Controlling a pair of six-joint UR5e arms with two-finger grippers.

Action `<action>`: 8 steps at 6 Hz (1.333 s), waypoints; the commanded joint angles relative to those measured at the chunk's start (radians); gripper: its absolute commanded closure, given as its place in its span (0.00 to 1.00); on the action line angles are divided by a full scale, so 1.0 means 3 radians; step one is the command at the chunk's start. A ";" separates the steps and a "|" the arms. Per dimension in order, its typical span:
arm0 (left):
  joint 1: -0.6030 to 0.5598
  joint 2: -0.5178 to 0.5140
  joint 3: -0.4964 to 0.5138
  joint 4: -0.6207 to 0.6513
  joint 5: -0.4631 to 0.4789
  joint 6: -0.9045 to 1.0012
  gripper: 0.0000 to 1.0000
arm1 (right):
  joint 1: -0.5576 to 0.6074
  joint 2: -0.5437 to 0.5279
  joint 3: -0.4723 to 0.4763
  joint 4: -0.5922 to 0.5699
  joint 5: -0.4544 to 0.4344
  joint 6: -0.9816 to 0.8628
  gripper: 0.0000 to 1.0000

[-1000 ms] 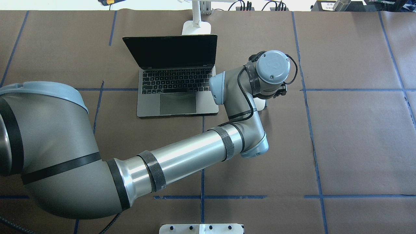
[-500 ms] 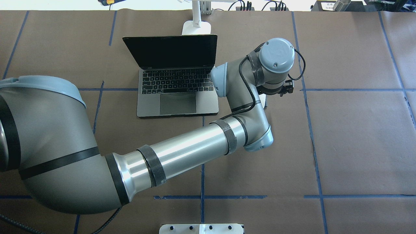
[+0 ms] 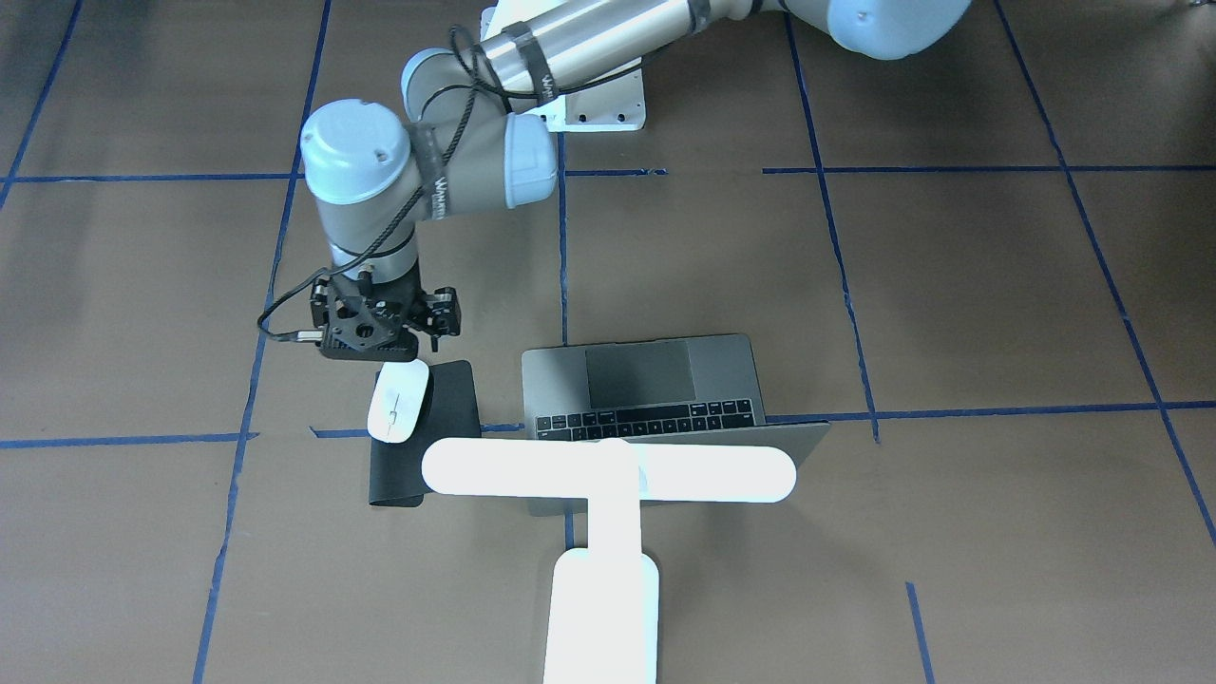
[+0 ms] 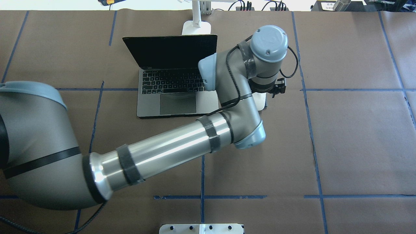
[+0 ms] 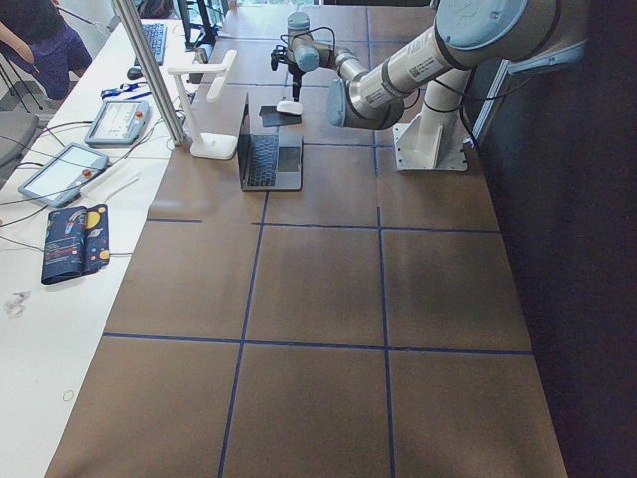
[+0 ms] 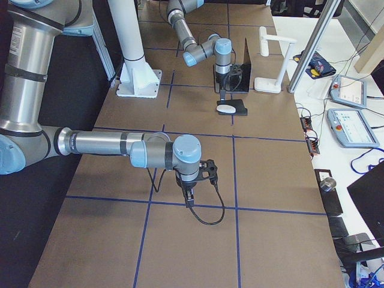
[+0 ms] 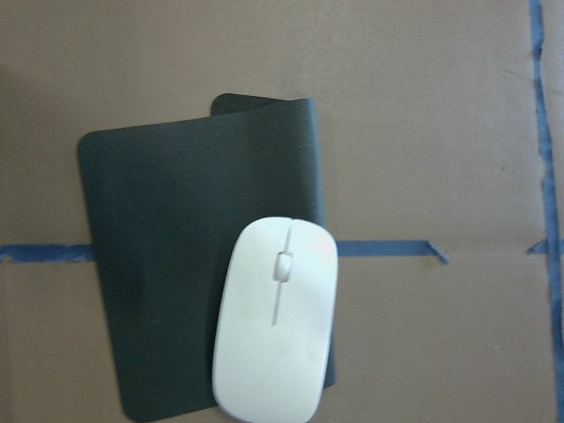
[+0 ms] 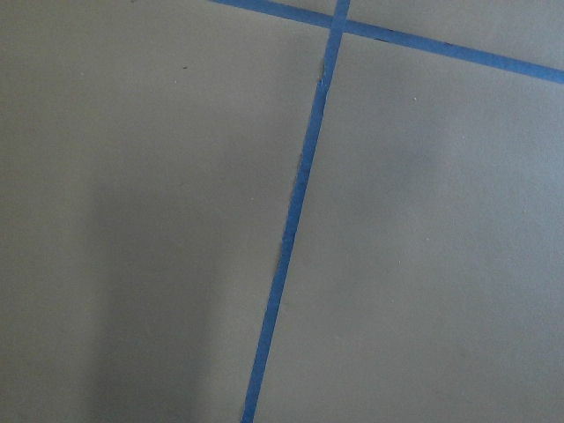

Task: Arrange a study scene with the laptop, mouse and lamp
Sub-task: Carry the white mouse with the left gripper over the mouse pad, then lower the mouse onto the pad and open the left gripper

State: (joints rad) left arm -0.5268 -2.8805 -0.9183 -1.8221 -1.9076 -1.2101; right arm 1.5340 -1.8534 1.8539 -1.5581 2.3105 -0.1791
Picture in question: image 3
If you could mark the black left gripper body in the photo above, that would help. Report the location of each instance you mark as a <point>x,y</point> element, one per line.
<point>440,313</point>

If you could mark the white computer mouse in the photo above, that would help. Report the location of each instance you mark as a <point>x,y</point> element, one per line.
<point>397,400</point>

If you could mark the black mouse pad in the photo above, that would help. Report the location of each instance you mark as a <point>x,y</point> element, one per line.
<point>449,410</point>

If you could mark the grey laptop computer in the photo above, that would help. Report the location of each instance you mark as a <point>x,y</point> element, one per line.
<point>700,390</point>

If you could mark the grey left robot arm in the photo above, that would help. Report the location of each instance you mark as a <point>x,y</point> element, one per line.
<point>470,141</point>

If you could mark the white desk lamp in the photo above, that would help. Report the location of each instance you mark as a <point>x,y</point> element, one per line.
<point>604,606</point>

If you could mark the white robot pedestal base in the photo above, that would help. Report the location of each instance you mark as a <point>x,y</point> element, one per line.
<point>615,106</point>

